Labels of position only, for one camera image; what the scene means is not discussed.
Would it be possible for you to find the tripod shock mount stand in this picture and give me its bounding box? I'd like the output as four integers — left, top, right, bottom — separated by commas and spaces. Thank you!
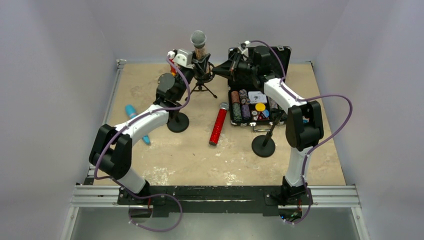
190, 63, 218, 99

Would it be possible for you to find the silver glitter microphone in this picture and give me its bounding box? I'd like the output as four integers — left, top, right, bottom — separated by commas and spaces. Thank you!
190, 30, 208, 60

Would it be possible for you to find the clip microphone stand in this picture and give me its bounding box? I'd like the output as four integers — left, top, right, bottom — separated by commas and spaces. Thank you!
251, 110, 285, 158
166, 112, 190, 133

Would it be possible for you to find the blue toy microphone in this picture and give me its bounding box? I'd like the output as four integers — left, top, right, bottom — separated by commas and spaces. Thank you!
125, 104, 151, 146

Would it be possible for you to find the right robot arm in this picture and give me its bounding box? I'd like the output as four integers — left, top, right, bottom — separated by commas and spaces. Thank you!
212, 45, 324, 202

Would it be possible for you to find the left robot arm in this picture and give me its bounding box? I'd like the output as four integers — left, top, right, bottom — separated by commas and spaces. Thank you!
88, 49, 211, 199

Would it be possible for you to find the black poker chip case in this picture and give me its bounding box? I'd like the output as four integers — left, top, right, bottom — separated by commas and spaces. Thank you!
227, 45, 292, 127

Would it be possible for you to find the red yellow toy block car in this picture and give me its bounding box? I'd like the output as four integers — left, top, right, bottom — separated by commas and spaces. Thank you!
170, 64, 178, 77

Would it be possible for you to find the white card deck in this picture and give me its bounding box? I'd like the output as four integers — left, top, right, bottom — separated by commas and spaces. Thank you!
247, 91, 268, 104

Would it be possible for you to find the yellow poker chip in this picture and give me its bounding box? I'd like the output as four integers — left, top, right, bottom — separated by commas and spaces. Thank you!
255, 103, 266, 112

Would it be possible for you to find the red glitter microphone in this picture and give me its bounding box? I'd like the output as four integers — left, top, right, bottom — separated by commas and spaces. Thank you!
209, 102, 229, 146

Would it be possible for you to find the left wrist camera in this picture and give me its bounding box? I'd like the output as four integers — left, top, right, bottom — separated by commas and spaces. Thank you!
167, 49, 194, 69

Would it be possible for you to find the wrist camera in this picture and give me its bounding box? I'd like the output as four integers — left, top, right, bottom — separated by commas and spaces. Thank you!
237, 40, 251, 57
167, 49, 194, 69

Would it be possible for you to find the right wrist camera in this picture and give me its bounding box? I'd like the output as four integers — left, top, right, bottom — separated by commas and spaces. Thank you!
237, 40, 251, 57

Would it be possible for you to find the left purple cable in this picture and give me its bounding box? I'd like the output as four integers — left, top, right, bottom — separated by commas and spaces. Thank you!
93, 56, 192, 200

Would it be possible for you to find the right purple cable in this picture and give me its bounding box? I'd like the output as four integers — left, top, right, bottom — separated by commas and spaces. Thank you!
248, 40, 353, 200

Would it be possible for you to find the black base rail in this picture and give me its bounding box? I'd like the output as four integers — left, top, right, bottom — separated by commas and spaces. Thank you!
71, 185, 360, 218

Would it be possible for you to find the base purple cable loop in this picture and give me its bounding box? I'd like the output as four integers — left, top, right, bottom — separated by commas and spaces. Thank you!
128, 193, 184, 233

